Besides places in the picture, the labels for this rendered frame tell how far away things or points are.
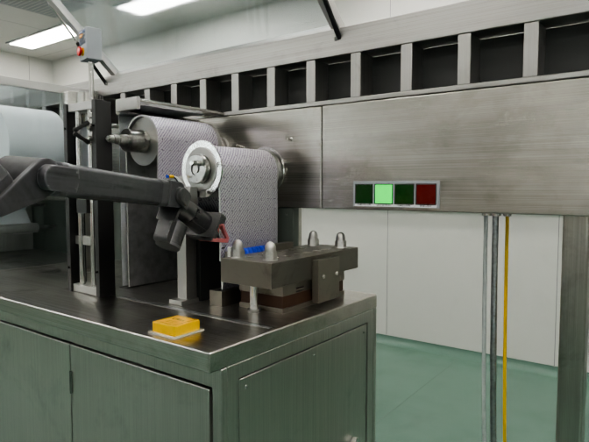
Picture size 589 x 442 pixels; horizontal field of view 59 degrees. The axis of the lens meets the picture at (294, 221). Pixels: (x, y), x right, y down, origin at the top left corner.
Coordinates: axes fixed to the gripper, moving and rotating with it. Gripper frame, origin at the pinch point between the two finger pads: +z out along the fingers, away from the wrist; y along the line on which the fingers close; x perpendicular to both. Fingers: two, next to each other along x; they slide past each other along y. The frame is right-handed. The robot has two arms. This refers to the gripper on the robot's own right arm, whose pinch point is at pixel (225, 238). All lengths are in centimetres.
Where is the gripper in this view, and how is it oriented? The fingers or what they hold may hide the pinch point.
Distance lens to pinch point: 136.4
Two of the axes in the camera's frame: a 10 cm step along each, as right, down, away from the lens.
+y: 8.1, 0.5, -5.9
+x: 2.9, -9.0, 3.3
